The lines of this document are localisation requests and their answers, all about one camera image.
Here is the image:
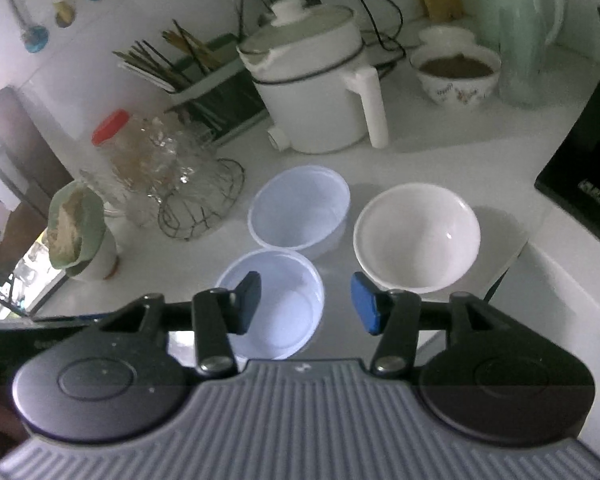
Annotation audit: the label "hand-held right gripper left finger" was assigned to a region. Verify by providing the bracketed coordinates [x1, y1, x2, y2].
[100, 271, 262, 378]

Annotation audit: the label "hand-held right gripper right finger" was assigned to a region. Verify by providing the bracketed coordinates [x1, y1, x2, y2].
[350, 272, 511, 377]

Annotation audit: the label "pale blue bowl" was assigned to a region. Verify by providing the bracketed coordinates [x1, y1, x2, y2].
[247, 164, 352, 261]
[215, 249, 326, 361]

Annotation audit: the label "plain white bowl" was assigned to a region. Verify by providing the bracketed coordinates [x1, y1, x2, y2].
[352, 183, 482, 295]

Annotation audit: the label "clear drinking glass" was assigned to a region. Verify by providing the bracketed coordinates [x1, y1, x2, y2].
[145, 115, 222, 207]

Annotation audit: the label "white footed bowl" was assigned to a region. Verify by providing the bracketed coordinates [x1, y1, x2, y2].
[67, 230, 118, 282]

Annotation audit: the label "green bowl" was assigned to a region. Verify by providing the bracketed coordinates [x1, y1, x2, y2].
[47, 181, 108, 272]

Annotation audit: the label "chopstick holder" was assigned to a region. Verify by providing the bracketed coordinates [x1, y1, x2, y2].
[167, 32, 271, 146]

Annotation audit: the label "white electric pot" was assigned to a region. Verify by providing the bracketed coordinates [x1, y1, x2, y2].
[236, 0, 390, 155]

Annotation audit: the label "clear jar red lid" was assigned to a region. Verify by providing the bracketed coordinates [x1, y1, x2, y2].
[77, 109, 181, 226]

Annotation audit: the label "floral bowl brown contents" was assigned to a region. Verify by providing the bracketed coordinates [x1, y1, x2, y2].
[410, 42, 502, 110]

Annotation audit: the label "black induction cooker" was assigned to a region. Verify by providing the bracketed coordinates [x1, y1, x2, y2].
[534, 5, 600, 261]

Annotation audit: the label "brown cutting board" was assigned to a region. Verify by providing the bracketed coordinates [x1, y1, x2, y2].
[0, 86, 76, 256]

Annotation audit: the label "pale green kettle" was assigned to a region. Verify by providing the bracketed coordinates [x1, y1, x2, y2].
[475, 0, 566, 107]

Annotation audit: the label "wire basket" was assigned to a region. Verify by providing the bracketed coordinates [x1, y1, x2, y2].
[157, 157, 246, 242]

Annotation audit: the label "black cable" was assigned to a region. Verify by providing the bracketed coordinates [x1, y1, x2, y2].
[340, 0, 407, 52]

